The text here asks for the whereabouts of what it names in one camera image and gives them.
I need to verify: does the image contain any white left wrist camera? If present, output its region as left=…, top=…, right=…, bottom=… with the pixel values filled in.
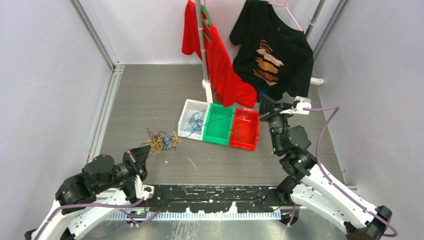
left=134, top=175, right=155, bottom=200

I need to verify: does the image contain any green clothes hanger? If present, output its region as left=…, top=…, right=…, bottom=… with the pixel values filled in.
left=200, top=4, right=212, bottom=42

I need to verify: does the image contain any white plastic bin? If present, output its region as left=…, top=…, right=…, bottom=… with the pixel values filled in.
left=177, top=99, right=210, bottom=141

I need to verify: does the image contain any multicolour cable bundle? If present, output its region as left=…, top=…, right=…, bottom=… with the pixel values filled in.
left=140, top=129, right=183, bottom=156

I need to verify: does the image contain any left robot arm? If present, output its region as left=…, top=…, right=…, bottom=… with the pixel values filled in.
left=24, top=145, right=155, bottom=240

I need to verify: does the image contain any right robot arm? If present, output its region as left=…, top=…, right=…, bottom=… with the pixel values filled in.
left=258, top=93, right=398, bottom=240

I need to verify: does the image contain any metal clothes stand pole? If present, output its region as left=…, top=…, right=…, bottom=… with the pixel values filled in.
left=194, top=0, right=214, bottom=103

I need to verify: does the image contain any green plastic bin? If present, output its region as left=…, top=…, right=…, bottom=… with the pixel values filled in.
left=203, top=103, right=236, bottom=146

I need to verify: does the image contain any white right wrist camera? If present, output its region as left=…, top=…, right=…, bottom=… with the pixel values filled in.
left=289, top=96, right=312, bottom=115

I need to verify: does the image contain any blue cable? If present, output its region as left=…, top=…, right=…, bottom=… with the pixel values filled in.
left=184, top=109, right=208, bottom=135
left=184, top=91, right=269, bottom=138

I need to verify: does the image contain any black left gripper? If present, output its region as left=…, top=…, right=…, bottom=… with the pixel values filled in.
left=96, top=144, right=152, bottom=192

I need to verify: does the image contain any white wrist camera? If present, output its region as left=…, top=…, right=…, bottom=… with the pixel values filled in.
left=134, top=175, right=155, bottom=200
left=289, top=96, right=312, bottom=115

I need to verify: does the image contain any black printed t-shirt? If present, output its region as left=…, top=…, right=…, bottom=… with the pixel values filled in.
left=229, top=0, right=314, bottom=101

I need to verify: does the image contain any red t-shirt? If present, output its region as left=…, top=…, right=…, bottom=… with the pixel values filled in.
left=181, top=0, right=257, bottom=108

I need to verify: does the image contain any pink clothes hanger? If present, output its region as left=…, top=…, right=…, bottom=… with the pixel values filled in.
left=268, top=0, right=303, bottom=32

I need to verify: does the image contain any red plastic bin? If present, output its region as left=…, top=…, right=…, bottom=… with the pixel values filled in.
left=229, top=107, right=260, bottom=151

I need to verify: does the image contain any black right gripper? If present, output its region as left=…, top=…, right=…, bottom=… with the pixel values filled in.
left=258, top=93, right=296, bottom=153

